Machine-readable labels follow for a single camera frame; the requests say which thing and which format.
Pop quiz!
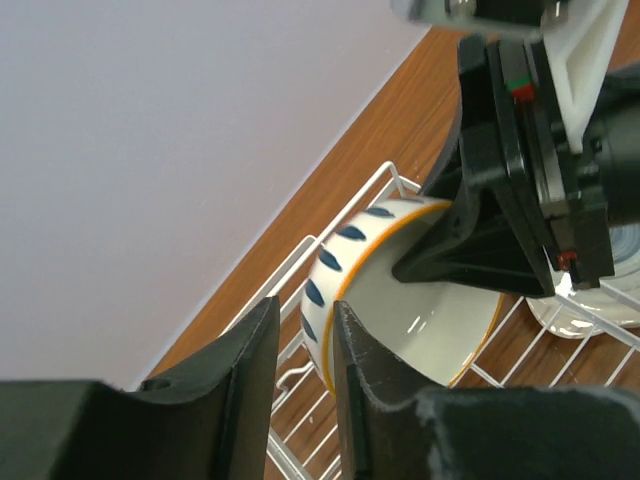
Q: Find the cream plate with blue swirl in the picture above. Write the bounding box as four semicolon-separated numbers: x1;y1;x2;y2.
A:
527;224;639;339

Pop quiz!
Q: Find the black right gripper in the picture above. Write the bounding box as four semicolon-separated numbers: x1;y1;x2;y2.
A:
392;34;639;298

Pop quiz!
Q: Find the white bowl with blue dashes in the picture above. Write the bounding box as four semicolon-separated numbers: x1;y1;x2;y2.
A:
300;196;504;391

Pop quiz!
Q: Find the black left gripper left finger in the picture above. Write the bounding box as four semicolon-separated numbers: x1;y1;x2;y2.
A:
1;297;280;479

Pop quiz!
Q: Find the white wire dish rack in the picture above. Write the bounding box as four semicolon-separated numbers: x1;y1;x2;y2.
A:
129;160;640;480

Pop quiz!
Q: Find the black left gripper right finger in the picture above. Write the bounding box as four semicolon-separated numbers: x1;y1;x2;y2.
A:
333;302;639;479

